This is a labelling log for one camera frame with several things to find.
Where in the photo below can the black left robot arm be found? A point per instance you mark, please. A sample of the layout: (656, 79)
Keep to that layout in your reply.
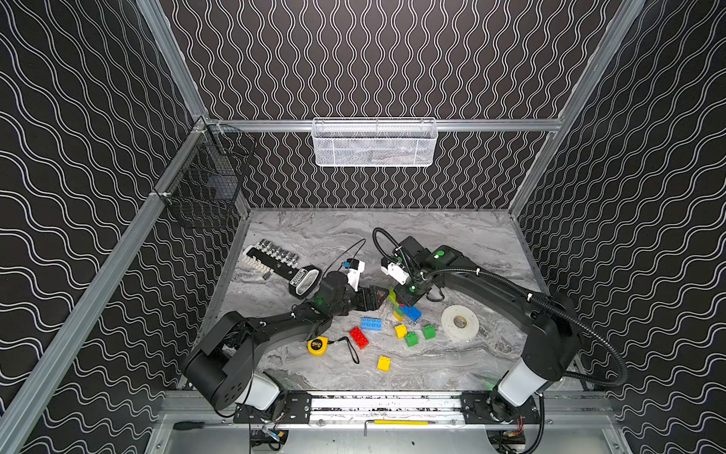
(222, 365)

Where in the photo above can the white wire mesh basket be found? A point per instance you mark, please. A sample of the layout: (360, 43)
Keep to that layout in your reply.
(360, 142)

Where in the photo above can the white tape roll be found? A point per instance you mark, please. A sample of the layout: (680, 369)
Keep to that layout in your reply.
(459, 323)

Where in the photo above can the yellow tape measure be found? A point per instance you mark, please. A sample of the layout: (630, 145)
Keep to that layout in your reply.
(318, 346)

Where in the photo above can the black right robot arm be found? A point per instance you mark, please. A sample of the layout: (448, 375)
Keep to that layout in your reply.
(554, 332)

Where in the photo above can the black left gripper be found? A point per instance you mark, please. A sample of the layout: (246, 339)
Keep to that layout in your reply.
(360, 298)

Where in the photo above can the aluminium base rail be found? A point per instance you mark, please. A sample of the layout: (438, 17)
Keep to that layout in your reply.
(338, 410)

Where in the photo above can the black socket set holder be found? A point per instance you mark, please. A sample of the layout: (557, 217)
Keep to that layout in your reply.
(269, 258)

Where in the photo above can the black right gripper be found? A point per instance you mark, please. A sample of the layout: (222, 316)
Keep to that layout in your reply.
(407, 300)

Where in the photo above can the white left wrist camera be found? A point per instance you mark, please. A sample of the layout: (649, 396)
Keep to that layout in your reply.
(353, 269)

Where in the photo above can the green small lego brick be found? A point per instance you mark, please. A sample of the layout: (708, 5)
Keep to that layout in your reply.
(429, 332)
(411, 339)

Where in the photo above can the light blue long lego brick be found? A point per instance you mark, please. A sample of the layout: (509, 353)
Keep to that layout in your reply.
(371, 324)

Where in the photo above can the black wire mesh basket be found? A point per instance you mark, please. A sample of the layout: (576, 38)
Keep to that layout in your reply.
(204, 193)

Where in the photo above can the yellow lego brick front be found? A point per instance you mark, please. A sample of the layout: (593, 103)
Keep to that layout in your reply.
(384, 364)

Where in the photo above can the yellow small lego brick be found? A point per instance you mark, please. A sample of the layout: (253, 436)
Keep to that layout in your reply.
(401, 331)

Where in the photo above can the green small lego brick right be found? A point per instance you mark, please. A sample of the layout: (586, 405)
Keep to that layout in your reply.
(429, 332)

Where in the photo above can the red long lego brick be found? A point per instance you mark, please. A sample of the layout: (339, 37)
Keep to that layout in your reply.
(359, 338)

